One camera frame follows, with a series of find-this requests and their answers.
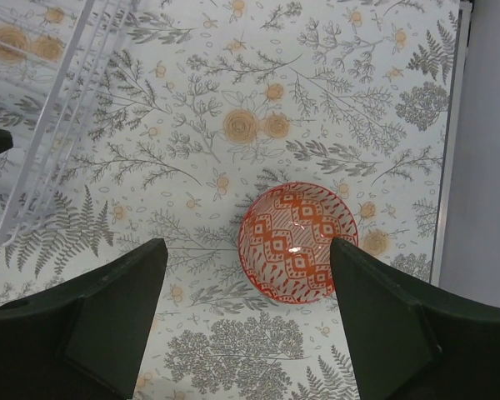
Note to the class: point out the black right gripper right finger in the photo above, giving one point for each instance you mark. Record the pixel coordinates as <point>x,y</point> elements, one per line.
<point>408,339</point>

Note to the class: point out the white wire dish rack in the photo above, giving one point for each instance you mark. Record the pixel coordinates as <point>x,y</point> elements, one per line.
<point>52,58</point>

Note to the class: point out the red geometric pattern bowl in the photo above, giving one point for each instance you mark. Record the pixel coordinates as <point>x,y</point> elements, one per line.
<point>285,237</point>

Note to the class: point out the floral patterned table mat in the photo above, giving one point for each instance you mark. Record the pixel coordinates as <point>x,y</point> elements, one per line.
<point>202,108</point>

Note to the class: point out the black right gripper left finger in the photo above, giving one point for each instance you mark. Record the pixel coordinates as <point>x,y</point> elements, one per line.
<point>84,338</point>

